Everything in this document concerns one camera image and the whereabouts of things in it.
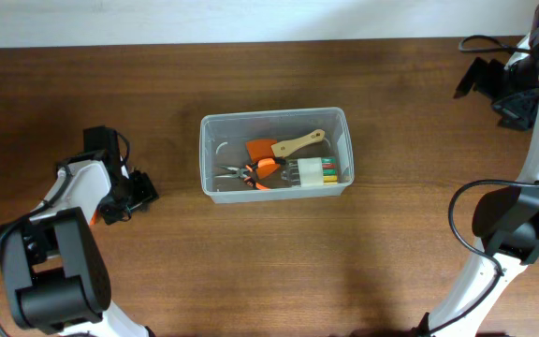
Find orange black needle-nose pliers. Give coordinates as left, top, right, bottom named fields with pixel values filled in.
left=215, top=157, right=286, bottom=190

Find red scraper with wooden handle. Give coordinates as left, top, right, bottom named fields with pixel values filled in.
left=245, top=129, right=325, bottom=179

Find clear case of coloured bits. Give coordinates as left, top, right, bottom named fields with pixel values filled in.
left=281, top=156, right=339, bottom=187

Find orange bit holder strip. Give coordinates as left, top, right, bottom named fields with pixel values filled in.
left=89, top=210, right=98, bottom=227

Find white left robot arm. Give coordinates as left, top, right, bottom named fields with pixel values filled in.
left=0, top=125, right=158, bottom=337

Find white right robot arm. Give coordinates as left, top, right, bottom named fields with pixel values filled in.
left=411, top=5, right=539, bottom=336

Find clear plastic container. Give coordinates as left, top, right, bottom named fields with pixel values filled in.
left=199, top=108, right=355, bottom=203

